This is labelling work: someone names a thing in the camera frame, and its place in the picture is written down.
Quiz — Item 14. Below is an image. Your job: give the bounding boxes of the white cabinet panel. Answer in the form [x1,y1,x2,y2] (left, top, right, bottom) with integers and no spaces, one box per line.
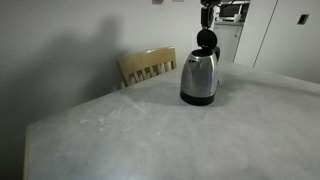
[253,0,320,84]

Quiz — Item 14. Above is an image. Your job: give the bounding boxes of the stainless steel electric kettle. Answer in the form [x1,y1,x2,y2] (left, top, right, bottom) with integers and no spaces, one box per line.
[179,45,222,107]

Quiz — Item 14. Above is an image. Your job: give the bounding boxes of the grey shelf ledge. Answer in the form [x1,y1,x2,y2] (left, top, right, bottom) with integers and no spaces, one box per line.
[214,19,244,28]

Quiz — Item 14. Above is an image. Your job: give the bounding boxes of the wooden chair short slats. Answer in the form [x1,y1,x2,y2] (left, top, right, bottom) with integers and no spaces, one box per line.
[116,45,178,89]

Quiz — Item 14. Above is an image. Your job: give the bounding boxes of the black kettle lid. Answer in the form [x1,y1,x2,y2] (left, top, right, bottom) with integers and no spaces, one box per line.
[196,28,219,51]

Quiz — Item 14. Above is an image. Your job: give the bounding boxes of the white door panel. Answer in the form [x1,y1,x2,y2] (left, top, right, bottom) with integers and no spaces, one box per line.
[233,0,278,68]

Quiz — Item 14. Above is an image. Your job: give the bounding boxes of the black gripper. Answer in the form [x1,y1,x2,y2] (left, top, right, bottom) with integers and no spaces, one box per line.
[199,0,223,30]

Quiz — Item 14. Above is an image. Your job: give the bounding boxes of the black rectangular plate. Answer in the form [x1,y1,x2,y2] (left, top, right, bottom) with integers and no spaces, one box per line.
[297,13,310,25]

